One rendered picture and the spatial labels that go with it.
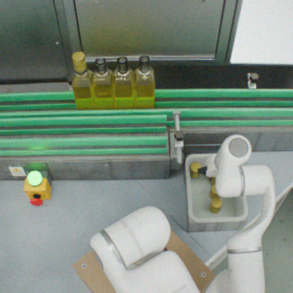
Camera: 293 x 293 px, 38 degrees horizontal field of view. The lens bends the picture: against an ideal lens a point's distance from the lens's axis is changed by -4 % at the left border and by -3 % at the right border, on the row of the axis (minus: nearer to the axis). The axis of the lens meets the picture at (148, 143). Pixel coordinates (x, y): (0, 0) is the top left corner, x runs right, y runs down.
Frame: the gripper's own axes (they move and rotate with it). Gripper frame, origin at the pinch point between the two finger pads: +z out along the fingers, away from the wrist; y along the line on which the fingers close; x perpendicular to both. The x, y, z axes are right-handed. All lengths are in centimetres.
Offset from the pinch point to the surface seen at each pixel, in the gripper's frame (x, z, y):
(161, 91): -24.2, -7.5, 16.8
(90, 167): -3.4, -0.5, 38.8
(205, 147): -10.4, 6.2, 2.8
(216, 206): 10.2, -1.2, 1.6
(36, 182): 2, -2, 55
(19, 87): -32, 3, 64
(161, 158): -4.4, -4.0, 17.6
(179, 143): -6.1, -13.4, 12.8
